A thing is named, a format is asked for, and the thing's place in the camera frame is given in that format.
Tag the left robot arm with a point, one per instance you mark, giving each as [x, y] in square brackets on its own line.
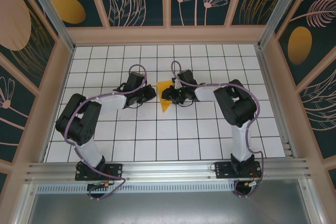
[89, 153]

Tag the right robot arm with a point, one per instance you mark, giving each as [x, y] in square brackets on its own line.
[240, 142]

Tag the grey metal sheet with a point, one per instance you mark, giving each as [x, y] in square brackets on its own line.
[168, 208]

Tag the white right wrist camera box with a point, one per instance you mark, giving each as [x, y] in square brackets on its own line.
[177, 85]

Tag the aluminium side rail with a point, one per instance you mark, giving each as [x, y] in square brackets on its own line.
[267, 77]

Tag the aluminium mounting rail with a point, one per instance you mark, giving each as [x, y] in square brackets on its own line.
[168, 171]

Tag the wall panel orange oval feather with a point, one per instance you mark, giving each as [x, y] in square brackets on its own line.
[68, 9]

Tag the wall panel orange oval pink feathers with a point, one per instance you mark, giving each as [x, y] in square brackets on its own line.
[299, 43]

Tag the wall panel single flower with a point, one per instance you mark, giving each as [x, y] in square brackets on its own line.
[10, 119]

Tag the wall panel pink leaf outlines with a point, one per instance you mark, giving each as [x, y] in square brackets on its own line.
[320, 108]

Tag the wall panel large pink circle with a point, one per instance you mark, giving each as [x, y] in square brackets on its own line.
[13, 19]

